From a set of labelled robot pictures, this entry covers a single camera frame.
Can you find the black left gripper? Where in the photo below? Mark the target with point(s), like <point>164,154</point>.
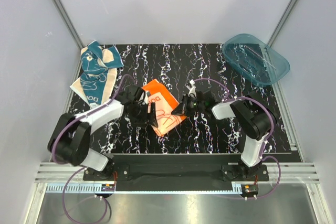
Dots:
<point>147,117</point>

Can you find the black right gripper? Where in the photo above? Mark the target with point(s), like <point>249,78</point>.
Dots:
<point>182,108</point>

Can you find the orange Doraemon towel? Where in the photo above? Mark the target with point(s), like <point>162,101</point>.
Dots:
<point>165,103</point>

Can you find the teal Doraemon towel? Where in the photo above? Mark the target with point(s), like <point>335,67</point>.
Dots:
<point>99,72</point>

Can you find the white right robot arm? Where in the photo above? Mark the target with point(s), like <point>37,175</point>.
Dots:
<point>256,121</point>

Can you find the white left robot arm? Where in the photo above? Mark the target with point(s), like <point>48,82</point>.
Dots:
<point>70,140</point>

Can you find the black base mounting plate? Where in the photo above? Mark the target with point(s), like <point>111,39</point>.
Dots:
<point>227,167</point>

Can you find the left small controller board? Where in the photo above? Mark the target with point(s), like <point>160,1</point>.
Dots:
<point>108,187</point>

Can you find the small controller board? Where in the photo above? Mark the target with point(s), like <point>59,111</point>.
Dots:
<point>250,190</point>
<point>108,187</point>

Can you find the teal transparent plastic bin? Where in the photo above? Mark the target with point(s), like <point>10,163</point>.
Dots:
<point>255,60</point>

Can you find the right small controller board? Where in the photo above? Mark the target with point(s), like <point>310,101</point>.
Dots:
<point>250,190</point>

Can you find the aluminium front rail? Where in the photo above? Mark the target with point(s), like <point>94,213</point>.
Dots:
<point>69,179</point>

